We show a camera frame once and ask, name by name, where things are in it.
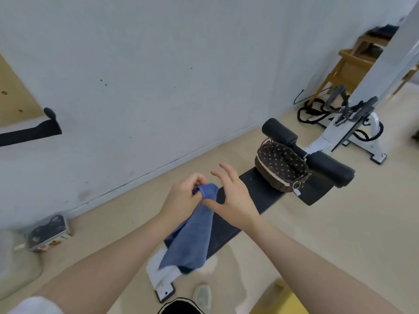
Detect person's right hand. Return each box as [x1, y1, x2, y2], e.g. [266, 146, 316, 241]
[201, 163, 263, 233]

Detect person's left hand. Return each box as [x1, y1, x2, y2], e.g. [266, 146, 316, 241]
[158, 173, 207, 225]

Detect blue cloth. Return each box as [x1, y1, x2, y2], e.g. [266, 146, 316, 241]
[158, 183, 219, 270]

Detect person's right forearm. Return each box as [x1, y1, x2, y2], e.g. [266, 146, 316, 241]
[251, 222, 404, 314]

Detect person's left forearm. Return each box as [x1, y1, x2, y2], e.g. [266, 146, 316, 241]
[31, 212, 172, 314]

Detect wicker basket with dotted liner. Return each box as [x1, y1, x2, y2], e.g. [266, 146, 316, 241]
[254, 138, 312, 193]

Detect black foam roller pad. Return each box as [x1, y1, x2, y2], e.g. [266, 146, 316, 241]
[307, 150, 356, 190]
[261, 118, 299, 148]

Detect white bench support leg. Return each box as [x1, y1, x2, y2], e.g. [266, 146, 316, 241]
[146, 248, 184, 303]

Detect person's grey shoe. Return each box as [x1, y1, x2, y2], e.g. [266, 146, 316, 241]
[192, 283, 213, 314]

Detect person's black shorts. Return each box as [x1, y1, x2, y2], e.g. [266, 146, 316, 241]
[157, 298, 206, 314]

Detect yellow object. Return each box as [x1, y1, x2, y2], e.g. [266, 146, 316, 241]
[255, 279, 310, 314]

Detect small cardboard box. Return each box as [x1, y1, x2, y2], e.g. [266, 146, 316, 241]
[24, 215, 73, 253]

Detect wooden chair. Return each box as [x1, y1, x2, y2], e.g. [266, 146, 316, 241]
[315, 26, 419, 99]

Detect wooden board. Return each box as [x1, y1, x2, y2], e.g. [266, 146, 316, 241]
[0, 53, 45, 128]

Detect person's white sleeve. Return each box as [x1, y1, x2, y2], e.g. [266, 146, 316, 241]
[6, 295, 63, 314]

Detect dark item on chair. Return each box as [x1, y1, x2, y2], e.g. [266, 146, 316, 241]
[369, 24, 400, 40]

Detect black cable on floor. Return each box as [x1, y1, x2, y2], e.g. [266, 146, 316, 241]
[294, 89, 334, 127]

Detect black machine handles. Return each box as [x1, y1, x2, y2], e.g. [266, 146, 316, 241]
[325, 85, 379, 128]

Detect white exercise machine frame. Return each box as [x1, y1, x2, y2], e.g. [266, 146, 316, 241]
[303, 0, 419, 165]

